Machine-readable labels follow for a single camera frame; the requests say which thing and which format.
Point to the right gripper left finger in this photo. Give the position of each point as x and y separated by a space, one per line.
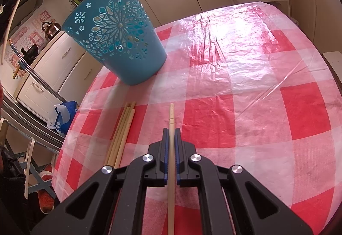
112 200

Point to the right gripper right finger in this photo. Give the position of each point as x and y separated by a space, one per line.
231 200

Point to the cream kitchen cabinets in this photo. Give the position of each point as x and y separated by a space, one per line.
70 70

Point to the blue plastic bag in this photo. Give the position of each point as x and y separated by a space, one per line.
61 117

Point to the red white checkered tablecloth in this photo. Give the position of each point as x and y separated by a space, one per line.
248 88

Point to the blue perforated plastic bucket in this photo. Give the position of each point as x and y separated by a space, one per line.
120 35

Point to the steel kettle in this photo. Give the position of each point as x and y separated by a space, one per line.
51 29

